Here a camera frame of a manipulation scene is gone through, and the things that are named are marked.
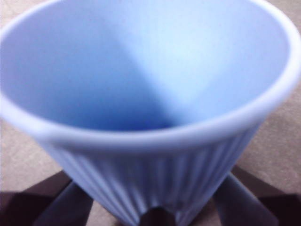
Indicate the blue ribbed plastic cup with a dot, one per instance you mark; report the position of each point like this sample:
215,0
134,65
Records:
150,70

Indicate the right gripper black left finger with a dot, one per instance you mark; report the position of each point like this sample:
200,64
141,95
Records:
47,207

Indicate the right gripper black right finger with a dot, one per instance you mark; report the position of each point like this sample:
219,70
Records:
258,207

